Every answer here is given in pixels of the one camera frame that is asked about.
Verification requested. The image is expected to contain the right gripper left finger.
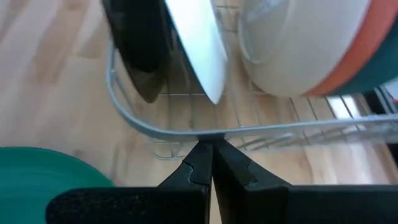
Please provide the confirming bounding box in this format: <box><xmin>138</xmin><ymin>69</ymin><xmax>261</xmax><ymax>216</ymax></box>
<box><xmin>45</xmin><ymin>141</ymin><xmax>214</xmax><ymax>224</ymax></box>

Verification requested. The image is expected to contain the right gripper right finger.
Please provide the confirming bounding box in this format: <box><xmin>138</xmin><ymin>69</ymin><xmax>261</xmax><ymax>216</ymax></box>
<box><xmin>213</xmin><ymin>139</ymin><xmax>398</xmax><ymax>224</ymax></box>

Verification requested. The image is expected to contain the grey wire dish rack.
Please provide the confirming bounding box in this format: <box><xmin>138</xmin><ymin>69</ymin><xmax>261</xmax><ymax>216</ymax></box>
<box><xmin>105</xmin><ymin>0</ymin><xmax>398</xmax><ymax>161</ymax></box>

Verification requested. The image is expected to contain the large green plate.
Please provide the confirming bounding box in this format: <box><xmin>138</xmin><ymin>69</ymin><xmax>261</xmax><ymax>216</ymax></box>
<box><xmin>0</xmin><ymin>146</ymin><xmax>116</xmax><ymax>224</ymax></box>

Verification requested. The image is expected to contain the cream plate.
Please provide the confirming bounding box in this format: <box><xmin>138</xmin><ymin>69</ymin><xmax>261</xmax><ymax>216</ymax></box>
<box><xmin>238</xmin><ymin>0</ymin><xmax>371</xmax><ymax>98</ymax></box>

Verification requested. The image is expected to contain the small teal plate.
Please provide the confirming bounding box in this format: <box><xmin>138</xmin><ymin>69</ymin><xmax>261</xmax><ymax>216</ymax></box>
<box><xmin>329</xmin><ymin>29</ymin><xmax>398</xmax><ymax>96</ymax></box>

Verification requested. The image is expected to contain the dark blue speckled plate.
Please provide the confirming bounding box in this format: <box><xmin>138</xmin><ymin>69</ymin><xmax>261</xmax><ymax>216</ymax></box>
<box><xmin>101</xmin><ymin>0</ymin><xmax>175</xmax><ymax>104</ymax></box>

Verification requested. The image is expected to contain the green floral ceramic plate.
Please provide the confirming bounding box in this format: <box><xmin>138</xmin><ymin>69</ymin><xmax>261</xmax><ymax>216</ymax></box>
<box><xmin>164</xmin><ymin>0</ymin><xmax>228</xmax><ymax>106</ymax></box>

